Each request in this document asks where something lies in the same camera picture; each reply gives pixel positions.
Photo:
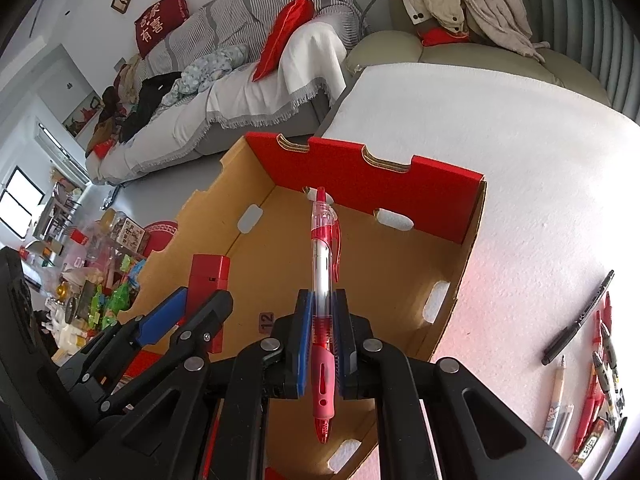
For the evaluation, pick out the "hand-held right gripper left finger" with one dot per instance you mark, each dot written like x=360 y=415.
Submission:
x=304 y=345

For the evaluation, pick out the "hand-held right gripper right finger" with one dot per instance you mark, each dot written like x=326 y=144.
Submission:
x=343 y=345

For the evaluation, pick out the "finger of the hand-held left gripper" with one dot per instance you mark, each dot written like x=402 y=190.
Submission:
x=162 y=316
x=210 y=317

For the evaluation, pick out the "small red box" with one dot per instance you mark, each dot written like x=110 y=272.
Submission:
x=210 y=272

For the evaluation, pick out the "red and tan cardboard box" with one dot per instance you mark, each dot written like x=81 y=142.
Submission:
x=380 y=270

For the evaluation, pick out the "red clear retractable pen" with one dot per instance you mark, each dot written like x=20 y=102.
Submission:
x=320 y=260

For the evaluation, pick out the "black marker pen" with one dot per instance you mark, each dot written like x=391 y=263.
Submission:
x=582 y=315

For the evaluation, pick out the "pile of assorted pens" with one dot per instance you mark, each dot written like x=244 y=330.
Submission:
x=585 y=420

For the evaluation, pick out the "pile of snack packets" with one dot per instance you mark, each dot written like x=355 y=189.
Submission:
x=110 y=300

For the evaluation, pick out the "red round rug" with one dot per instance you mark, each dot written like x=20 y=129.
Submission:
x=162 y=235

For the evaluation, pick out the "black framed window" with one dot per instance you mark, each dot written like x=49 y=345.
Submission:
x=20 y=200

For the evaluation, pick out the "brown and red clothes pile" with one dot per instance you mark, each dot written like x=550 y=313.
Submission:
x=107 y=120

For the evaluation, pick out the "black clothes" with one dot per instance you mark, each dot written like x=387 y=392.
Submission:
x=150 y=95

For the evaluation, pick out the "grey dotted blanket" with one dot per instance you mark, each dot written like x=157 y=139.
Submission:
x=210 y=67

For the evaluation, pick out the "white fringed blanket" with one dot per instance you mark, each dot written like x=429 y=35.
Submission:
x=300 y=75

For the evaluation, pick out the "red satin cushion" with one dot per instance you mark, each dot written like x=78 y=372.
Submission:
x=280 y=40

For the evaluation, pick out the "red embroidered cushion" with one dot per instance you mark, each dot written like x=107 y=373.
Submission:
x=160 y=20

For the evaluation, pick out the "grey striped sofa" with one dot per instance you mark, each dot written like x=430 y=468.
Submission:
x=235 y=15

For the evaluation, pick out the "beige armchair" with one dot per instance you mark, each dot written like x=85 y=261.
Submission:
x=450 y=52

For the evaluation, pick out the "red cloth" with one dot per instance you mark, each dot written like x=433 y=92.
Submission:
x=442 y=37

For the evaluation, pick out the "beige fleece robe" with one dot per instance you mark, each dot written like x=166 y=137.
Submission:
x=500 y=5

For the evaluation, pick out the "green curtain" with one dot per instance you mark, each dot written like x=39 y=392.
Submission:
x=590 y=20

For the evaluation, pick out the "wall poster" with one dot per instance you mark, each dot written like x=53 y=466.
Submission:
x=82 y=112

